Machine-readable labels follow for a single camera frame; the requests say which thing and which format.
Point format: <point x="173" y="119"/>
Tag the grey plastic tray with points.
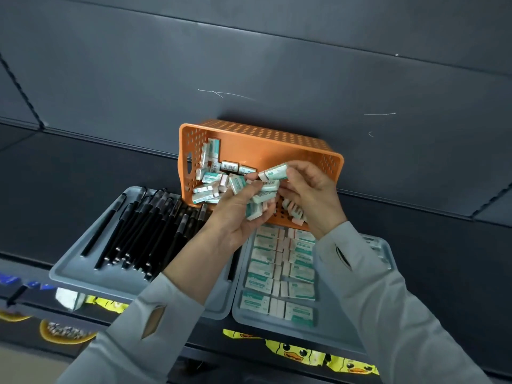
<point x="100" y="271"/>
<point x="336" y="315"/>

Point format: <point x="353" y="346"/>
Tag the bunch of black pens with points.
<point x="148" y="231"/>

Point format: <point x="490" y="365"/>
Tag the orange perforated plastic basket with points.
<point x="256" y="149"/>

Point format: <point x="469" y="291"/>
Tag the person's left thumb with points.
<point x="246" y="188"/>

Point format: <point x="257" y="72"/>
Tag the orange rimmed bowl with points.
<point x="66" y="333"/>
<point x="12" y="316"/>

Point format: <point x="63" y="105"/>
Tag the white teal eraser box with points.
<point x="264" y="195"/>
<point x="275" y="172"/>
<point x="253" y="211"/>
<point x="237" y="184"/>

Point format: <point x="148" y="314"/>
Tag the dark grey shelf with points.
<point x="440" y="267"/>

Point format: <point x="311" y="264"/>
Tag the person's right thumb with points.
<point x="252" y="176"/>

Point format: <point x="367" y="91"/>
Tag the loose pile of small erasers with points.
<point x="212" y="177"/>

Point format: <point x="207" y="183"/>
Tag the person's right forearm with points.
<point x="384" y="307"/>

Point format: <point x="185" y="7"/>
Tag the white packet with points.
<point x="70" y="299"/>

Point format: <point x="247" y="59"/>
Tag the yellow duck print packet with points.
<point x="296" y="352"/>
<point x="354" y="367"/>
<point x="108" y="304"/>
<point x="242" y="335"/>

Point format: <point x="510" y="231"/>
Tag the person's left hand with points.
<point x="230" y="223"/>

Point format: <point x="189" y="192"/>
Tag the neat rows of small erasers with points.
<point x="280" y="271"/>

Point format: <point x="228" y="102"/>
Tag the person's left forearm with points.
<point x="160" y="315"/>

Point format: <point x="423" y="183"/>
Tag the blue packet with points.
<point x="40" y="285"/>
<point x="8" y="279"/>

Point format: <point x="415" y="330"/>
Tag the person's right hand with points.
<point x="316" y="203"/>

